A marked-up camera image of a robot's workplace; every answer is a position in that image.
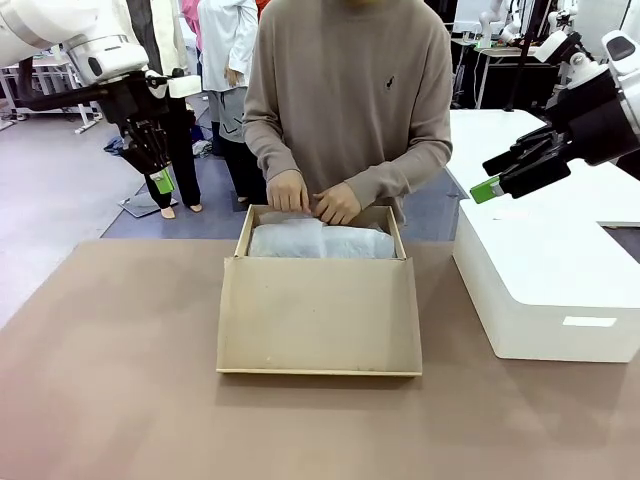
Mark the person's left hand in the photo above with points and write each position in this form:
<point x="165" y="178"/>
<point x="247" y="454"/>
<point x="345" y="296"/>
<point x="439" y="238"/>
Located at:
<point x="337" y="205"/>

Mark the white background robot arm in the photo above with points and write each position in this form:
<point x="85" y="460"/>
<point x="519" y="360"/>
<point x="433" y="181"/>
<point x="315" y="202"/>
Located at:
<point x="557" y="15"/>
<point x="487" y="20"/>

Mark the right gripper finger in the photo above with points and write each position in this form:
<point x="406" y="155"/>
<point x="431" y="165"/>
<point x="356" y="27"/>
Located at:
<point x="525" y="147"/>
<point x="535" y="177"/>

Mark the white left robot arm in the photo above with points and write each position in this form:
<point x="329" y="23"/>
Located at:
<point x="40" y="25"/>

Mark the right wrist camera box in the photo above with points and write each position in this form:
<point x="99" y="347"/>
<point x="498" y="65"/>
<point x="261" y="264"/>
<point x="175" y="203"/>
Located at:
<point x="555" y="46"/>

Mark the person's left forearm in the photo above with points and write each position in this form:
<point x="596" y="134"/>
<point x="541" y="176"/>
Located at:
<point x="400" y="172"/>

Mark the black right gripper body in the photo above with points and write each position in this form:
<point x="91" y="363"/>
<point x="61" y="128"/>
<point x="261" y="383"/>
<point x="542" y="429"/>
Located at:
<point x="595" y="120"/>

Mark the person in beige sweater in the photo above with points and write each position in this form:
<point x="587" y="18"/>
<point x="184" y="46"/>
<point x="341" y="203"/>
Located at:
<point x="350" y="75"/>

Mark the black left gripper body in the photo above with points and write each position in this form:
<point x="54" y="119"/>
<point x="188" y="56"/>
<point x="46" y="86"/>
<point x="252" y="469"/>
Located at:
<point x="132" y="102"/>

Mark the mannequin white shirt grey shorts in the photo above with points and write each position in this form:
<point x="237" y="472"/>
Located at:
<point x="225" y="45"/>

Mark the grey white clothes pile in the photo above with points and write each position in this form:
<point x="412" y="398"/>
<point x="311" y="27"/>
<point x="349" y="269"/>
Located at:
<point x="202" y="149"/>

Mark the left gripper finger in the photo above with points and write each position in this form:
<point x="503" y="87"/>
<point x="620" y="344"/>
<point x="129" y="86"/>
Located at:
<point x="131" y="147"/>
<point x="162" y="181"/>

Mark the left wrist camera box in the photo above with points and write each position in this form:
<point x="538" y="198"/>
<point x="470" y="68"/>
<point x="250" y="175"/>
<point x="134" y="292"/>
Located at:
<point x="185" y="86"/>

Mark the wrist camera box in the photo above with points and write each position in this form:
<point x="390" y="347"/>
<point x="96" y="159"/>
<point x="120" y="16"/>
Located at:
<point x="185" y="86"/>
<point x="555" y="46"/>

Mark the black slanted tripod pole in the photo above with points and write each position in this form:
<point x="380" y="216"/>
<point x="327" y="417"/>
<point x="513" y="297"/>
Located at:
<point x="522" y="57"/>

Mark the white tissue wrapping paper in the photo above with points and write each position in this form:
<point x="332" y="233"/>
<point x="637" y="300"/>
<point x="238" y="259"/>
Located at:
<point x="300" y="242"/>

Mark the grey mannequin base plate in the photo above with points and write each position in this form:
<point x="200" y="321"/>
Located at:
<point x="137" y="206"/>

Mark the mannequin cream jacket black trousers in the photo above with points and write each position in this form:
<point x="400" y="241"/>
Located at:
<point x="182" y="150"/>

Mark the blue yellow clothes pile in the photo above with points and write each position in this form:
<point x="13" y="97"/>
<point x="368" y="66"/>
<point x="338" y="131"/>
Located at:
<point x="114" y="146"/>

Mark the beige top lab table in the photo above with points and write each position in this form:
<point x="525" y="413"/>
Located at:
<point x="505" y="51"/>

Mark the white frame lab table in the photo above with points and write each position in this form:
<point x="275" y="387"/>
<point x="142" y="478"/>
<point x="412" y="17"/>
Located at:
<point x="87" y="127"/>

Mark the person's right hand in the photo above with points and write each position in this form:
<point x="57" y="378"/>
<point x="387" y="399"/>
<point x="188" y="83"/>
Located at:
<point x="287" y="192"/>

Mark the brown cardboard shoe box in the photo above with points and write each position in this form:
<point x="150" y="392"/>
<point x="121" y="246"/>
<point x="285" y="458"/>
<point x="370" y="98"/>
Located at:
<point x="320" y="310"/>

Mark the white robot mount block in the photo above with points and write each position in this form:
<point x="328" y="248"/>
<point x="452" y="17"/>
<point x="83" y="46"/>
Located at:
<point x="540" y="280"/>

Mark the person's right forearm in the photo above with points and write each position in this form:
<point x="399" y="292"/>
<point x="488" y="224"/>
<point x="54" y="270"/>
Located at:
<point x="275" y="160"/>

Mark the pink garment mannequin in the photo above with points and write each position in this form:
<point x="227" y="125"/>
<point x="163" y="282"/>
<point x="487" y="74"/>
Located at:
<point x="190" y="20"/>

